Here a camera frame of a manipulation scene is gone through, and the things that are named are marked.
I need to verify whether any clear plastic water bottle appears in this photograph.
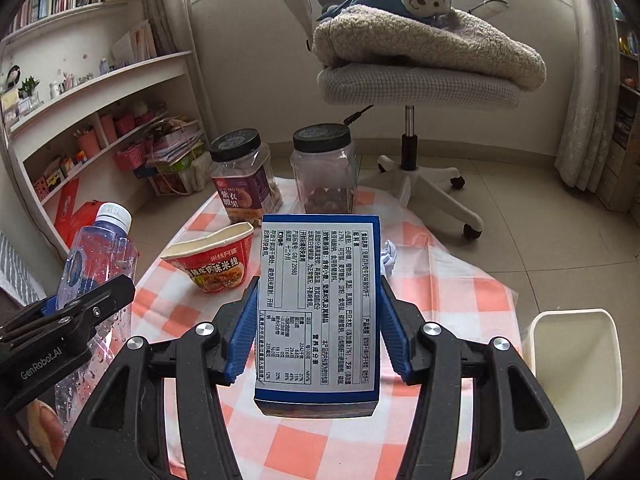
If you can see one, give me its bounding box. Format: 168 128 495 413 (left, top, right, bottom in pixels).
54 203 138 438

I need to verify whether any red instant noodle bowl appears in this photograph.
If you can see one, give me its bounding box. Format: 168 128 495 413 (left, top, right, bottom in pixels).
160 222 254 292

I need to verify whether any blue white milk carton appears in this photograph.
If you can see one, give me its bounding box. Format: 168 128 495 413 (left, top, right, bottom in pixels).
254 214 381 418

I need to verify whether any bluish paper ball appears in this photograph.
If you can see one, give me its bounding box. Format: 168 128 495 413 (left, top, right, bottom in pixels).
380 240 398 276

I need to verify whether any white trash bin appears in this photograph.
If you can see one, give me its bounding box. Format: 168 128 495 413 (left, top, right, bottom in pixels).
523 309 623 450

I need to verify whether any left hand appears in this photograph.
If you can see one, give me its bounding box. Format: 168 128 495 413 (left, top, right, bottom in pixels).
27 400 65 468

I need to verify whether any white curved bookshelf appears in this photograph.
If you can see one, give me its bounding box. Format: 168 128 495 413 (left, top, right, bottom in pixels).
1 0 208 256

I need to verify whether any cashew jar purple label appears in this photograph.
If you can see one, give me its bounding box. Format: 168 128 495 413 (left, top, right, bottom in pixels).
209 128 282 226

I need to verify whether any wooden shelf unit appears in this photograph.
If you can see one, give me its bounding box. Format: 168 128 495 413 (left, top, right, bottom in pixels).
597 1 639 222

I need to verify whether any beige right curtain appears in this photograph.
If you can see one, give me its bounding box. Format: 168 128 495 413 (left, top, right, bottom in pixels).
555 0 620 192

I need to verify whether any beige curtain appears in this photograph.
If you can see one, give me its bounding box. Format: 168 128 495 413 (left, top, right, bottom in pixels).
555 0 620 192
143 0 218 141

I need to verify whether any clear jar with nuts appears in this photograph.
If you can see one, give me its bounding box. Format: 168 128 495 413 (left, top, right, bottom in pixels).
290 124 357 214

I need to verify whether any beige left curtain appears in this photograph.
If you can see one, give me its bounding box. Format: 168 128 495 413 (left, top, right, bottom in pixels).
143 0 218 141

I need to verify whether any beige fleece blanket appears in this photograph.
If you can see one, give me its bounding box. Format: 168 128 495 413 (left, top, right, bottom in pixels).
311 4 547 91

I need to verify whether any grey office chair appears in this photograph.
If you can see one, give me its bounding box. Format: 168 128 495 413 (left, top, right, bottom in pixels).
276 0 522 241

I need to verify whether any blue monkey plush toy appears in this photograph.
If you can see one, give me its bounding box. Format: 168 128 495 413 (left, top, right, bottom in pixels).
318 0 452 24

